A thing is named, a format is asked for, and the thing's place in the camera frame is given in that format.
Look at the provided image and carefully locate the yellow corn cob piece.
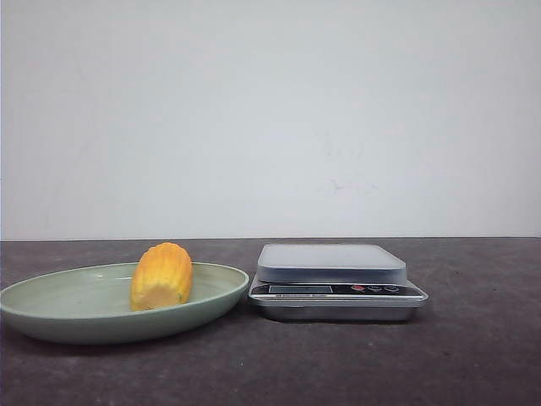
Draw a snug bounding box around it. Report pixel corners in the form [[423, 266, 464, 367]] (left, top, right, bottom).
[[129, 242, 193, 311]]

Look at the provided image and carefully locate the silver digital kitchen scale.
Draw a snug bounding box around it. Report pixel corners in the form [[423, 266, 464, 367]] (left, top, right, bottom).
[[248, 244, 429, 321]]

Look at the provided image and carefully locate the light green plate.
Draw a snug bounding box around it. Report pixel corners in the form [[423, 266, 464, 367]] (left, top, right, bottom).
[[1, 262, 249, 344]]

